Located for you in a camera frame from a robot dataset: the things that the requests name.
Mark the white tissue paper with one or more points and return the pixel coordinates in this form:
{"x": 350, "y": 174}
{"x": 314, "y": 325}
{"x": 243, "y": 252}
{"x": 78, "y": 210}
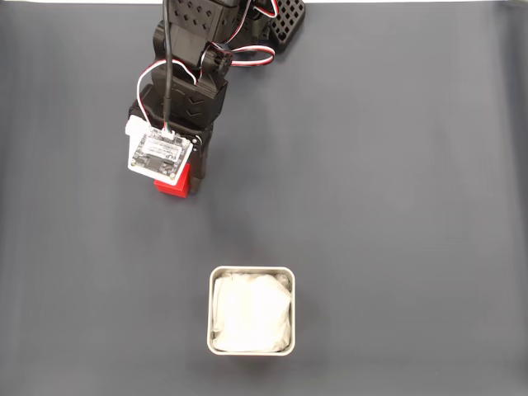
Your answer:
{"x": 251, "y": 313}

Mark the camera board on white mount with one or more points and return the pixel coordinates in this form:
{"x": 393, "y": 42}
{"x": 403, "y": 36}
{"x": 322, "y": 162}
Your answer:
{"x": 158, "y": 154}

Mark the white square box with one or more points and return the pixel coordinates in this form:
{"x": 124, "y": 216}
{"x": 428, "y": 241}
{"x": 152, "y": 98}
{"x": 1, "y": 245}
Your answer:
{"x": 209, "y": 313}

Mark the dark table mat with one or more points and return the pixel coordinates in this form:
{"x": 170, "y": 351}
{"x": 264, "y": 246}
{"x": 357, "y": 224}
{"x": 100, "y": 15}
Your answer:
{"x": 392, "y": 206}

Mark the red cube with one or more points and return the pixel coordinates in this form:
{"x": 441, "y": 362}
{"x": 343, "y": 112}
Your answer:
{"x": 177, "y": 190}

